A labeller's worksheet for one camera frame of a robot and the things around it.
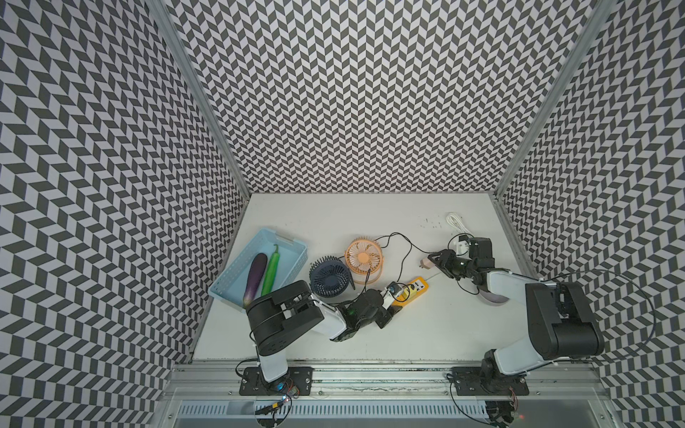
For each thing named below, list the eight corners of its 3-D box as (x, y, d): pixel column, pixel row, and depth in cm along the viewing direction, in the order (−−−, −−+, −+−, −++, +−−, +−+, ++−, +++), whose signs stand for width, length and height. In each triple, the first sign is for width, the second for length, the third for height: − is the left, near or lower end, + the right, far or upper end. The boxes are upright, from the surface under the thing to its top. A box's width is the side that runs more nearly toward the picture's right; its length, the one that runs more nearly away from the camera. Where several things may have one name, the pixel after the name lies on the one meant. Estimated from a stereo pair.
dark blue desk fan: (307, 291, 90) (302, 277, 82) (326, 258, 98) (324, 243, 90) (338, 305, 87) (337, 292, 79) (356, 270, 95) (356, 255, 87)
